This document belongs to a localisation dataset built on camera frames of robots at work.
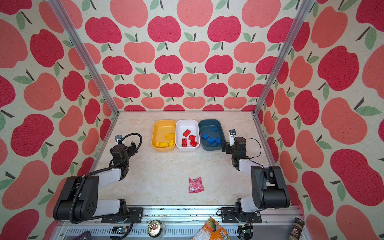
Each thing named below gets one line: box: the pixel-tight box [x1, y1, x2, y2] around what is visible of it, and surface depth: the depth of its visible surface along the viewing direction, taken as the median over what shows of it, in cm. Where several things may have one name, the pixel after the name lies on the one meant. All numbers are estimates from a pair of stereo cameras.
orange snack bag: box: [190, 216, 231, 240], surface depth 69 cm
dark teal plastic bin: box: [198, 119, 226, 151], surface depth 106 cm
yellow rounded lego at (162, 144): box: [159, 142, 169, 148], surface depth 103 cm
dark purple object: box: [72, 231, 92, 240], surface depth 67 cm
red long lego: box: [182, 138, 188, 148], surface depth 103 cm
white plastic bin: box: [175, 119, 201, 152], surface depth 109 cm
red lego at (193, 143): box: [189, 140, 198, 147], surface depth 103 cm
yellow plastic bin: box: [151, 119, 177, 152], surface depth 108 cm
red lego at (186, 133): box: [182, 129, 192, 138], surface depth 109 cm
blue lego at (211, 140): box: [207, 137, 216, 145], surface depth 103 cm
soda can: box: [147, 219, 165, 239], surface depth 63 cm
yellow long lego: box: [165, 133, 176, 140], surface depth 106 cm
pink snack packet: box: [188, 176, 205, 194], surface depth 85 cm
